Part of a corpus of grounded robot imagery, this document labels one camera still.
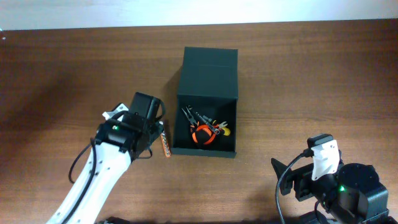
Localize red diagonal cutters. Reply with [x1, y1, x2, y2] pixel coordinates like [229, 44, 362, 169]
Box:
[190, 122, 231, 147]

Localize black yellow screwdriver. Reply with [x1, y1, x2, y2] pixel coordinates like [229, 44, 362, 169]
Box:
[203, 115, 231, 136]

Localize orange socket rail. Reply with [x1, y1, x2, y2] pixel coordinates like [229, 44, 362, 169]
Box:
[160, 131, 171, 157]

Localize orange black needle-nose pliers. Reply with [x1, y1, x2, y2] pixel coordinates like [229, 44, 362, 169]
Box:
[181, 106, 216, 147]

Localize black cardboard box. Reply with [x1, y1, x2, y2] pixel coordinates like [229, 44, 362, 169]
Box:
[172, 47, 239, 158]

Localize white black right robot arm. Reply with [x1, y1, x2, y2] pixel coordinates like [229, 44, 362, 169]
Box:
[271, 158, 397, 223]

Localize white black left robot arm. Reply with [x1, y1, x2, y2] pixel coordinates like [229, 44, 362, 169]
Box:
[48, 92, 165, 223]

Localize silver ring wrench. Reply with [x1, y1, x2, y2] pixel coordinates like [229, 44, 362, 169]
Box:
[186, 105, 221, 135]

